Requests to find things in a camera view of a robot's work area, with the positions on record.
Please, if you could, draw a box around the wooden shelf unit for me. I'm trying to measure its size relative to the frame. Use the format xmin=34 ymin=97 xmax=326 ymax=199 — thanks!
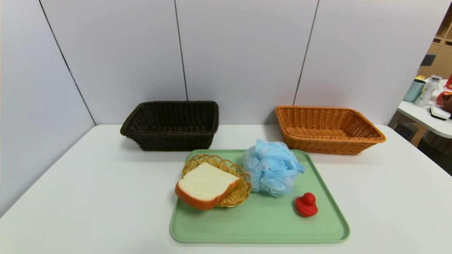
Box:
xmin=418 ymin=4 xmax=452 ymax=80

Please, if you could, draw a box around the clear plastic bottle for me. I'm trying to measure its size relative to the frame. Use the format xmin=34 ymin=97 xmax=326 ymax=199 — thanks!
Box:
xmin=414 ymin=75 xmax=442 ymax=108

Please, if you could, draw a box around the teal cup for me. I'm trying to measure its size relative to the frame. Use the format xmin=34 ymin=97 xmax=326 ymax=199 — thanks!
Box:
xmin=403 ymin=75 xmax=427 ymax=103

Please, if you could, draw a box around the light blue bath loofah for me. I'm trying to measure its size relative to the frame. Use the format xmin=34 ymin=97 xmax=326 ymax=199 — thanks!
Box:
xmin=244 ymin=139 xmax=305 ymax=198

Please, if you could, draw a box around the small round yellow wicker basket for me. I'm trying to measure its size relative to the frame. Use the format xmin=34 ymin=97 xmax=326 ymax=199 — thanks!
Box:
xmin=182 ymin=154 xmax=252 ymax=208

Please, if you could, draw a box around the red brown bowl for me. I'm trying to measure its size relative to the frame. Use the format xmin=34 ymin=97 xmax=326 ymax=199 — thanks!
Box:
xmin=435 ymin=91 xmax=452 ymax=113

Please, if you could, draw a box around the black and white flat box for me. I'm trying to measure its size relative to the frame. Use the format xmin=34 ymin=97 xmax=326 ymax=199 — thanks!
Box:
xmin=430 ymin=105 xmax=451 ymax=121

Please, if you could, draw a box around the light green plastic tray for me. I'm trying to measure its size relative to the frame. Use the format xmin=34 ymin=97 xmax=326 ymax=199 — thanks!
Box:
xmin=169 ymin=149 xmax=351 ymax=244

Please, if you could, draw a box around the red rubber duck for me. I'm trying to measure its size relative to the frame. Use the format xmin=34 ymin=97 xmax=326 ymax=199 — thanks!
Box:
xmin=296 ymin=192 xmax=318 ymax=217

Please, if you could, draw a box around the orange wicker basket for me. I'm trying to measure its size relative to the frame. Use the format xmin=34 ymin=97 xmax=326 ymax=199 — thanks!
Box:
xmin=275 ymin=105 xmax=386 ymax=156

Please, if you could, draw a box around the dark brown wicker basket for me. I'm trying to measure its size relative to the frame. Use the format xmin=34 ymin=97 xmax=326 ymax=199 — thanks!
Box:
xmin=120 ymin=101 xmax=219 ymax=151

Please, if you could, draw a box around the toy bread slice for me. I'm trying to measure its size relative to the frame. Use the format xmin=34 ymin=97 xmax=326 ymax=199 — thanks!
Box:
xmin=175 ymin=162 xmax=240 ymax=211

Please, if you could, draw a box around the white side table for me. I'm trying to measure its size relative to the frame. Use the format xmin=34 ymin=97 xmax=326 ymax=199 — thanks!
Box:
xmin=397 ymin=79 xmax=452 ymax=139

